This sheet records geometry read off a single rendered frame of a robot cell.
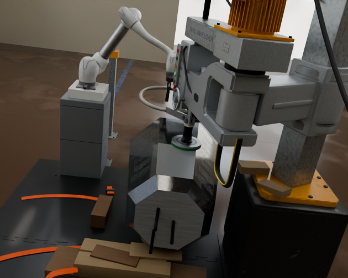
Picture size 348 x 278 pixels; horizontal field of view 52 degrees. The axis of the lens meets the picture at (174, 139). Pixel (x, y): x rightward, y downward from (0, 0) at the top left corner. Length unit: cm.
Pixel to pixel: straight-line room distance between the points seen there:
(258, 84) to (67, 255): 165
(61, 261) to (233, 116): 148
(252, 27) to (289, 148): 96
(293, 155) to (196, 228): 75
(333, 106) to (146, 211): 124
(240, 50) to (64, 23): 820
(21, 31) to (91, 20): 178
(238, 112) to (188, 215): 75
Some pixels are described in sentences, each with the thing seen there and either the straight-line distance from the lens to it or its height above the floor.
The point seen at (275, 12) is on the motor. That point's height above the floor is 181.
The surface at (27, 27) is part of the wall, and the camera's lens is 987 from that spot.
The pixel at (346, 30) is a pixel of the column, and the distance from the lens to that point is 221.
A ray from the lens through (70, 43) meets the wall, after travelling 960.
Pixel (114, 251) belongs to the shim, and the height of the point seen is 26.
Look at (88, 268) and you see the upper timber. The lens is 238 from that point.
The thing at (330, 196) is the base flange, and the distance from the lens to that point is 247.
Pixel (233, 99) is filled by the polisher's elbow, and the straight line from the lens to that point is 174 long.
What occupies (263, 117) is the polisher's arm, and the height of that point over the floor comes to 131.
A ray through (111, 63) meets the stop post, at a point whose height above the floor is 93.
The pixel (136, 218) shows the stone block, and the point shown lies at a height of 55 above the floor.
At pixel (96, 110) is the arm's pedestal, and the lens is 336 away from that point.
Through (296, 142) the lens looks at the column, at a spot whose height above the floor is 107.
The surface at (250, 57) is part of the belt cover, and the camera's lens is 160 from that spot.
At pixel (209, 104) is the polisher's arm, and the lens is 199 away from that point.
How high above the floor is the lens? 187
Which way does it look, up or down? 23 degrees down
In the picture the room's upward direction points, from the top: 8 degrees clockwise
